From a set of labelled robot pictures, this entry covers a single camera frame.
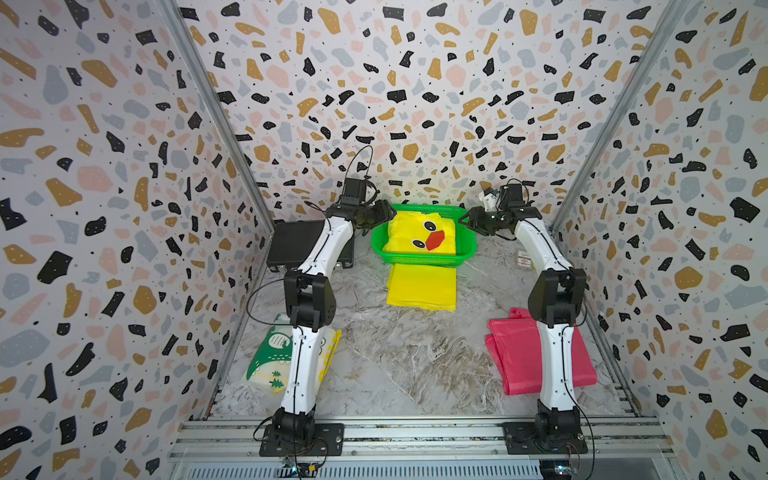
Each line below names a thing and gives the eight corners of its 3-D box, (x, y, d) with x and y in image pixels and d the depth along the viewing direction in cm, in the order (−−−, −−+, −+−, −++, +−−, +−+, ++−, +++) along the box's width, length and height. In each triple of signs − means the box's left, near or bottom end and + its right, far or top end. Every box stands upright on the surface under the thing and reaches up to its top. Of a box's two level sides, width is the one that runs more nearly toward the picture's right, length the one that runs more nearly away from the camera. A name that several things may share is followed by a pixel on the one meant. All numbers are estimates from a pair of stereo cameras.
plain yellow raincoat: (386, 310, 100) (386, 306, 99) (388, 267, 112) (388, 263, 111) (460, 310, 101) (461, 307, 99) (454, 267, 112) (455, 263, 111)
